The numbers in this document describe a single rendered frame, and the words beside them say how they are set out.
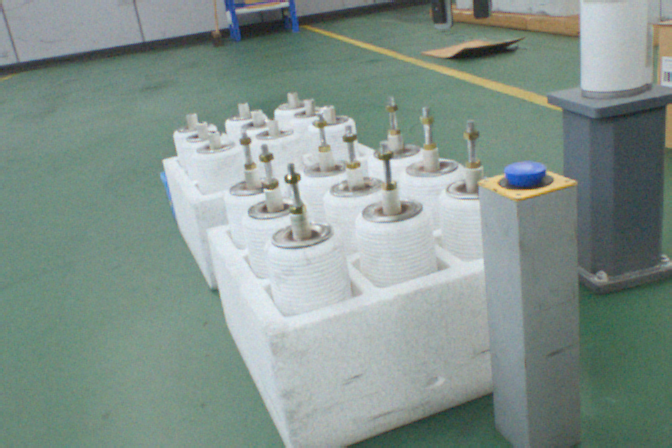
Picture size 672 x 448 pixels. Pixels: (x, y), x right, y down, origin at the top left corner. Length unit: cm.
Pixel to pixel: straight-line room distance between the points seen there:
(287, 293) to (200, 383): 30
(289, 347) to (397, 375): 15
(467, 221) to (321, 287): 20
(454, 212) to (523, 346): 21
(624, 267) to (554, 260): 46
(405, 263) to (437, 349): 11
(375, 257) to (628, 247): 48
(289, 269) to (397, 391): 21
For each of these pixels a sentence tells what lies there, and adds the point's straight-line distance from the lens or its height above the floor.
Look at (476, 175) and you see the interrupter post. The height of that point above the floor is 27.
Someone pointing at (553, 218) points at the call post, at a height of 28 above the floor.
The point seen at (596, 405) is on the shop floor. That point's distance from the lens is 91.
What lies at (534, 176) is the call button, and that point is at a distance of 69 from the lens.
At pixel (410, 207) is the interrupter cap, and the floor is 25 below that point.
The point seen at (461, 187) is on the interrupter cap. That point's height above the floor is 25.
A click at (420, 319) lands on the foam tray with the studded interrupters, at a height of 14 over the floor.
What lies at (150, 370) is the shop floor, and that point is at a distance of 111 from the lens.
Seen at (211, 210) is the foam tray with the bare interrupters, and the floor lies 16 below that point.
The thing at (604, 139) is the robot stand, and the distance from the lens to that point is 109.
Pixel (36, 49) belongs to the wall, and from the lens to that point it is 736.
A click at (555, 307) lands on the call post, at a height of 18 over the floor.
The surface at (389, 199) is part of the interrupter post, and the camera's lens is 82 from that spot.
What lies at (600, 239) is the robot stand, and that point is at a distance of 114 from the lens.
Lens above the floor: 54
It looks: 21 degrees down
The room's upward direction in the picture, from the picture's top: 9 degrees counter-clockwise
